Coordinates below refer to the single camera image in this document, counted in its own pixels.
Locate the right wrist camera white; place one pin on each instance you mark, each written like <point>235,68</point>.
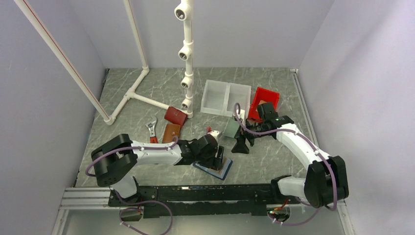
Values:
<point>241,114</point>

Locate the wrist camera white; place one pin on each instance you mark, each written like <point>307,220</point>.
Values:
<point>216,134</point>
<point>241,114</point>

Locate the red leather wallet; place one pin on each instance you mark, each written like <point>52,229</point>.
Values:
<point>175,116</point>

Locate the brown leather wallet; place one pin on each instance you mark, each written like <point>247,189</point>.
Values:
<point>171,130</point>

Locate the clear plastic divided box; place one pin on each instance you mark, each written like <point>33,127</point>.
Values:
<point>220,97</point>

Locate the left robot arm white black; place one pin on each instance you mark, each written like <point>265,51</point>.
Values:
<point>112,162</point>

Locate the orange credit card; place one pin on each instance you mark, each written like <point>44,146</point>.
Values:
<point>262,107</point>
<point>225,165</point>

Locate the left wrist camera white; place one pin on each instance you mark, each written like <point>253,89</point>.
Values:
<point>216,134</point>

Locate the red plastic bin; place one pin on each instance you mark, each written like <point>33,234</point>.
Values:
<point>262,95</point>

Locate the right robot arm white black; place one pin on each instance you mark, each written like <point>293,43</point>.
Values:
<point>325,182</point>

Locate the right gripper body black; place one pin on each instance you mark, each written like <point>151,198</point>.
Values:
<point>256,127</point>

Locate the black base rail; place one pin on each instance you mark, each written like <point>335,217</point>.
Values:
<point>253,199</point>

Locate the white PVC pipe frame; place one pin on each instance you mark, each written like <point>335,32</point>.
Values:
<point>50,70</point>

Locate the green leather card holder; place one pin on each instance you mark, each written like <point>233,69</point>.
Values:
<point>232,128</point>

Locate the aluminium extrusion frame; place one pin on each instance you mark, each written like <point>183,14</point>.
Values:
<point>292,217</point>

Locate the blue leather card holder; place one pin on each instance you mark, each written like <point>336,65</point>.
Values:
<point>211,171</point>

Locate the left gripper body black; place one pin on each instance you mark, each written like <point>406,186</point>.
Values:
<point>207,160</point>

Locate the white PVC pipe post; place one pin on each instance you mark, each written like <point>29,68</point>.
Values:
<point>184,13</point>

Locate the adjustable wrench red handle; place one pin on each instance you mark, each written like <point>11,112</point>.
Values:
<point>151,126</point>

